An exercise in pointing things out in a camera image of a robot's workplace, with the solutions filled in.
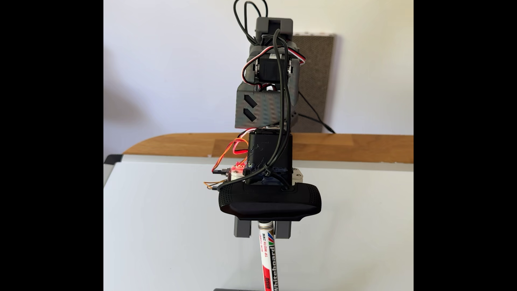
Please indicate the white whiteboard marker pen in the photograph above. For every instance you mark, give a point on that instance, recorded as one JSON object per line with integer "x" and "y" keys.
{"x": 268, "y": 262}

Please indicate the grey Da Pinchi pen holder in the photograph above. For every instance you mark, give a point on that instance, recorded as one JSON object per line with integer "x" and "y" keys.
{"x": 238, "y": 290}

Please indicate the brown textured panel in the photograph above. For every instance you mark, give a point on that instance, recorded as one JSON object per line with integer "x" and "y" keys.
{"x": 319, "y": 72}

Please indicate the white whiteboard silver frame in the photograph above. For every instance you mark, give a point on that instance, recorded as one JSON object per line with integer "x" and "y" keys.
{"x": 161, "y": 226}

